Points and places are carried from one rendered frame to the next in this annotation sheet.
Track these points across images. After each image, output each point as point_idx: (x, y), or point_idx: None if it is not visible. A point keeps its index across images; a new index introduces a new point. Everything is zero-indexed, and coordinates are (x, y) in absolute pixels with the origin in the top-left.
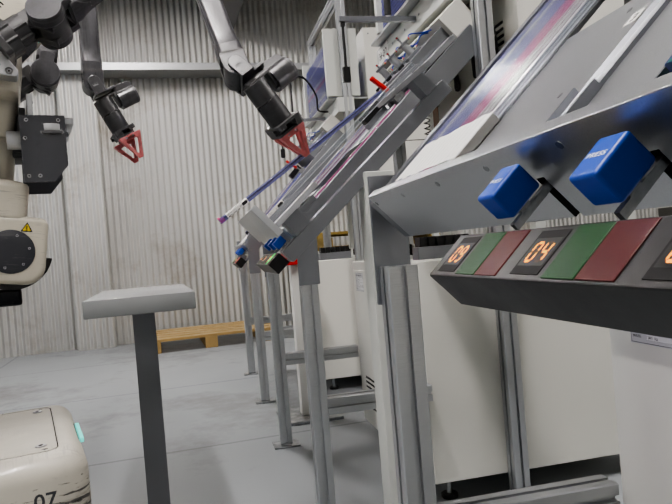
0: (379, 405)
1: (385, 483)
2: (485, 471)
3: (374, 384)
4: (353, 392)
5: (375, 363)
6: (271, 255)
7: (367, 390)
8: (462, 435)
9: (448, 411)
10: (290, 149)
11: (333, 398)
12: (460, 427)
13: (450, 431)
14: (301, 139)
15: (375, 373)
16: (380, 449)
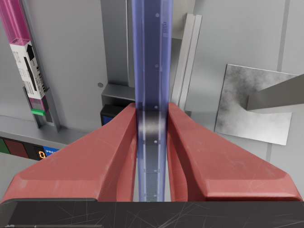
0: (288, 109)
1: (268, 111)
2: (195, 0)
3: (282, 106)
4: (178, 87)
5: (301, 107)
6: (29, 146)
7: (179, 73)
8: (192, 4)
9: (190, 6)
10: (132, 200)
11: (184, 111)
12: (192, 2)
13: (190, 12)
14: (128, 136)
15: (294, 107)
16: (268, 109)
